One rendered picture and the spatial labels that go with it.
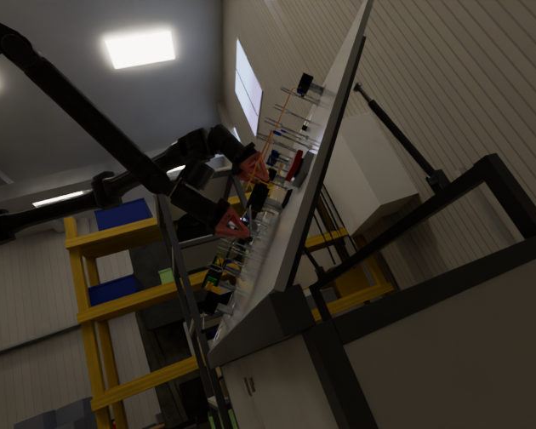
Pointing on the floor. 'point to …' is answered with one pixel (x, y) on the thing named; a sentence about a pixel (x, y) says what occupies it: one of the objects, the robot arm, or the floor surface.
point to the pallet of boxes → (63, 417)
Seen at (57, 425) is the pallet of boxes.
